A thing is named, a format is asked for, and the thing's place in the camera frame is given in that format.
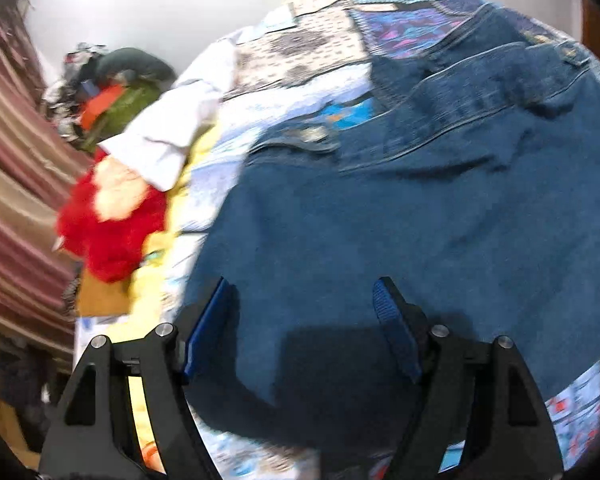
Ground blue denim jacket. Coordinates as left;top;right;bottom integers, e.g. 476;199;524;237
185;6;600;453

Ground red plush toy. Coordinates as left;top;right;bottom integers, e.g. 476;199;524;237
56;148;166;283

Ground striped red gold curtain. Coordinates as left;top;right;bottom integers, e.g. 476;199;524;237
0;3;90;366

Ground white shirt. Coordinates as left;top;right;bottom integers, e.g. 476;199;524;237
99;36;237;192

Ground orange box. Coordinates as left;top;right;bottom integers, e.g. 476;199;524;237
80;84;125;130

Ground green patterned storage box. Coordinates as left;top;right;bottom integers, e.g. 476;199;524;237
79;80;161;154

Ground grey stuffed cushion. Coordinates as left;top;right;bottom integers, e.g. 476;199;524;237
94;48;176;86

